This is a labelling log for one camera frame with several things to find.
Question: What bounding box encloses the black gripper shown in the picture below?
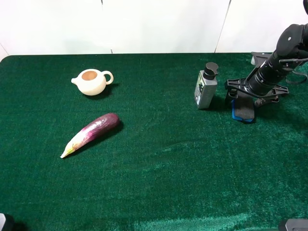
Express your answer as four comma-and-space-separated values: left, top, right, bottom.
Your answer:
225, 51, 304, 106

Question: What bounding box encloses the blue black board eraser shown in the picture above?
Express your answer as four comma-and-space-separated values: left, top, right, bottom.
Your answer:
231, 95, 255, 123

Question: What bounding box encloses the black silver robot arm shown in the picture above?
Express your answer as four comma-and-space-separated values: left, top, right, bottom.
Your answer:
224, 24, 308, 108

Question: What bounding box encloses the grey pump bottle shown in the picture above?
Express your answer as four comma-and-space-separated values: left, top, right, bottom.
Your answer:
194, 62, 218, 109

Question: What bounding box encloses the green velvet table cloth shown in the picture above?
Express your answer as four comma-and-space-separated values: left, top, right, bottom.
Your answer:
0, 53, 308, 231

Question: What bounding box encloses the grey device bottom right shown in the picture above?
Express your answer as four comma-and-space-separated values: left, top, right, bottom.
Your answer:
278, 218, 308, 231

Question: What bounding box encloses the cream ceramic teapot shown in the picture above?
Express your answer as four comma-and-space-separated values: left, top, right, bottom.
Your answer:
71, 69, 114, 96

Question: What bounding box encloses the purple eggplant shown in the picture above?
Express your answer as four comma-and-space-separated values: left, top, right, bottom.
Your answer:
60, 113, 120, 158

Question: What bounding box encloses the black device bottom left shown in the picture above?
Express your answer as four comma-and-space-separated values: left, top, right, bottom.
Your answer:
0, 213, 14, 231

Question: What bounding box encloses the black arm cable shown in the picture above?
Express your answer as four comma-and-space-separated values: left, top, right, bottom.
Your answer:
279, 57, 308, 85

